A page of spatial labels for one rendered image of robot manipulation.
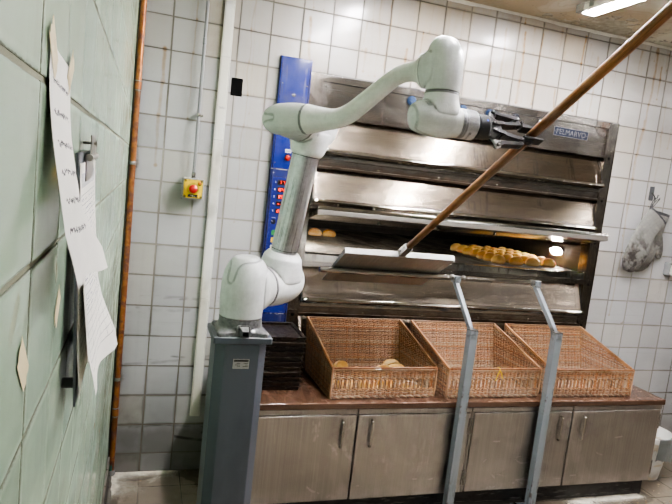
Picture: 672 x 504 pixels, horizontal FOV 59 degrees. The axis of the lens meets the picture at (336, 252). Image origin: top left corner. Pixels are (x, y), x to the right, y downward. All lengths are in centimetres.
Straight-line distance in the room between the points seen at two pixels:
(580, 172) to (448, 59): 218
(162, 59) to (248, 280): 132
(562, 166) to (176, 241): 225
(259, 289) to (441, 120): 86
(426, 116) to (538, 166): 199
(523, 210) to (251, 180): 160
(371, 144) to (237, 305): 141
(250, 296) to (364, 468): 121
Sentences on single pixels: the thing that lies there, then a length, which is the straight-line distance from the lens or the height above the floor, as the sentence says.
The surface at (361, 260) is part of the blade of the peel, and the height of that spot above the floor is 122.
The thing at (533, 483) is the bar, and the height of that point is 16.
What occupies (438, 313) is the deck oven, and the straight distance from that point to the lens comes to 348.
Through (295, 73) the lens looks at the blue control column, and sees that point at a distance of 307.
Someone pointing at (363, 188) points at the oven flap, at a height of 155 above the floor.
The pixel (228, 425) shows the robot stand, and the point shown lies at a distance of 223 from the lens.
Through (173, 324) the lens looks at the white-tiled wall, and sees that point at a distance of 310.
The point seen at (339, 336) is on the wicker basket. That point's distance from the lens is 321.
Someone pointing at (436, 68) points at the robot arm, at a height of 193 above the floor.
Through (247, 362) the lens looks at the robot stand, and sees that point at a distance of 215.
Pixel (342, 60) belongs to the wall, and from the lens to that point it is 318.
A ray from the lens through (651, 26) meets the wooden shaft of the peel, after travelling 170.
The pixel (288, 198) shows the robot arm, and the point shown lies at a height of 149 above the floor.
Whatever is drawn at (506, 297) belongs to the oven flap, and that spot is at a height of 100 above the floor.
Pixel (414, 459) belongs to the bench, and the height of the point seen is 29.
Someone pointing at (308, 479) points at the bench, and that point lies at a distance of 291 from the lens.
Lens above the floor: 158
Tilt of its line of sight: 7 degrees down
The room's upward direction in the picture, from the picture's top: 6 degrees clockwise
